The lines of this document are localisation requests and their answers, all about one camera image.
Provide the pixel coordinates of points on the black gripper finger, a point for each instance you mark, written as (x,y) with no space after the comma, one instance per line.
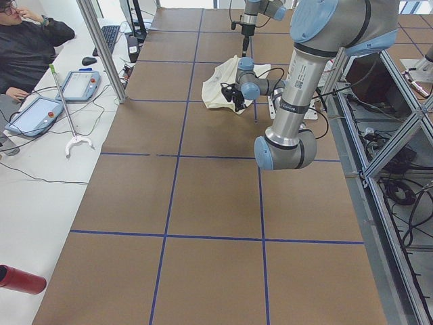
(239,110)
(244,51)

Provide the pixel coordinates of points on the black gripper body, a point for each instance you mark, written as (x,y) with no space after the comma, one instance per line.
(247,30)
(237,100)

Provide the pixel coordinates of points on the cream long-sleeve cat shirt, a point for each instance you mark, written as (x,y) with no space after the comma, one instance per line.
(220,88)

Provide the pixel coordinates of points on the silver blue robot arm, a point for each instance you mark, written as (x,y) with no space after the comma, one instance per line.
(248,20)
(318,29)

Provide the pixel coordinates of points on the black power adapter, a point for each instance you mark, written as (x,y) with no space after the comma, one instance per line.
(133,48)

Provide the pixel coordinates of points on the black keyboard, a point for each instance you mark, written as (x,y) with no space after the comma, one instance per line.
(110,33)

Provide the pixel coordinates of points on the black computer mouse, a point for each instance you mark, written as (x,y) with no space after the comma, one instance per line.
(86,61)

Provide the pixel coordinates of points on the far blue teach pendant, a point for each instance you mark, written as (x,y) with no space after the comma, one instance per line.
(80,85)

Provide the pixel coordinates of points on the blue teach pendant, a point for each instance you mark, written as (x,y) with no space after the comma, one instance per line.
(36,118)
(80,85)

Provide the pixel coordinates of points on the reacher grabber stick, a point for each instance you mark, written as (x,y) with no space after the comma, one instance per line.
(76,138)

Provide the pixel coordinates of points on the near blue teach pendant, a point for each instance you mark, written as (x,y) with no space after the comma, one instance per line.
(36,118)

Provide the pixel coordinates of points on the person in black sweater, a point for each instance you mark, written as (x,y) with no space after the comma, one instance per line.
(28,42)

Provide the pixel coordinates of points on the red cylinder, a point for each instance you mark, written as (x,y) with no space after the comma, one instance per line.
(21,281)

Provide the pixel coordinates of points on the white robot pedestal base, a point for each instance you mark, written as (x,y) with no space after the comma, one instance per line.
(274,103)

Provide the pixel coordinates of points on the aluminium frame post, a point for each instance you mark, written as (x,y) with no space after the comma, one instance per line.
(91,21)

